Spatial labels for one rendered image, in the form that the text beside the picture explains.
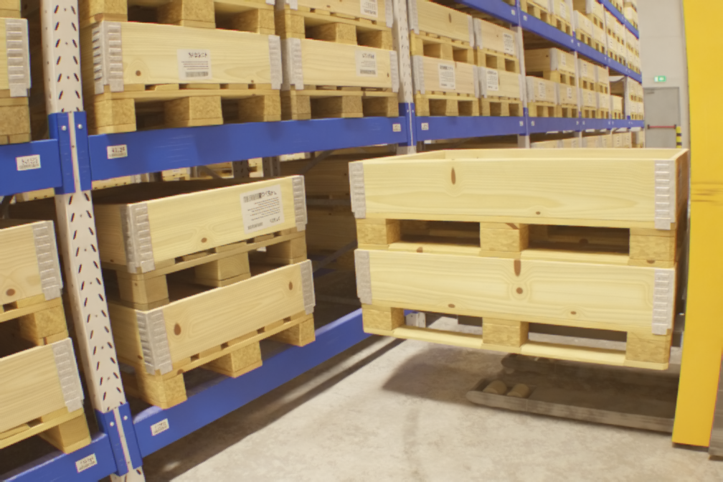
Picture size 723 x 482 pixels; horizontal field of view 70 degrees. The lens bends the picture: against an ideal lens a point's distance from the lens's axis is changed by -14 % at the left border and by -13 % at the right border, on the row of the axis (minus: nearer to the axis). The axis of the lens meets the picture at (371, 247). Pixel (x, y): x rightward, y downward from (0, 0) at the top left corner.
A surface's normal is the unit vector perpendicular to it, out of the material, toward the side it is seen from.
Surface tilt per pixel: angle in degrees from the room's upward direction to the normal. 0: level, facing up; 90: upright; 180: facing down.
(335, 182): 90
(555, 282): 90
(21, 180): 90
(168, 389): 90
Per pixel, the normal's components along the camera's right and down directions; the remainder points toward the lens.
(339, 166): -0.55, 0.19
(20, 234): 0.83, 0.05
